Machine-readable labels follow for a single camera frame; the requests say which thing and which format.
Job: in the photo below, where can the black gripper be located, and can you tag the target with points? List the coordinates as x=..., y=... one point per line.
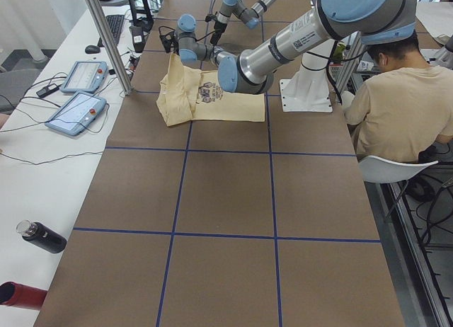
x=214, y=35
x=175, y=47

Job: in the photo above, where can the cream long-sleeve printed shirt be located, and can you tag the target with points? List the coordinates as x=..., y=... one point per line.
x=188, y=94

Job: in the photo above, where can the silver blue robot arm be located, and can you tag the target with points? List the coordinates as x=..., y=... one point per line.
x=378, y=21
x=248, y=16

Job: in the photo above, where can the black keyboard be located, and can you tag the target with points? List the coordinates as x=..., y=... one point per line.
x=115, y=23

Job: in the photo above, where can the black computer mouse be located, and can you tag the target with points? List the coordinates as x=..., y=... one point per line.
x=92, y=49

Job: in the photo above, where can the upper teach pendant tablet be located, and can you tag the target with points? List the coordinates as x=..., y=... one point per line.
x=87, y=76

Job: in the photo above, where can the teach pendant tablet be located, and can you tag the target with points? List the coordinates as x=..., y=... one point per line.
x=87, y=76
x=76, y=114

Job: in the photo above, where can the lower teach pendant tablet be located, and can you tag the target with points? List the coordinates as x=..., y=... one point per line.
x=76, y=114

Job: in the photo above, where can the small black power adapter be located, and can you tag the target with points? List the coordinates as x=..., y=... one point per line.
x=47, y=90

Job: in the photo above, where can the person in beige shirt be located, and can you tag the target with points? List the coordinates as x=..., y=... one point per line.
x=403, y=110

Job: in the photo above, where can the white plastic chair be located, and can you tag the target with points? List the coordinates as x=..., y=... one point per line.
x=376, y=169

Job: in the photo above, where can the black water bottle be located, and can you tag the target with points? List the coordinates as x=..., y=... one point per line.
x=39, y=235

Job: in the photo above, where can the red cylinder bottle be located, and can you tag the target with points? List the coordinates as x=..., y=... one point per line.
x=22, y=296

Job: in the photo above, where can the aluminium frame post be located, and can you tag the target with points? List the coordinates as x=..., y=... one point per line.
x=96, y=10

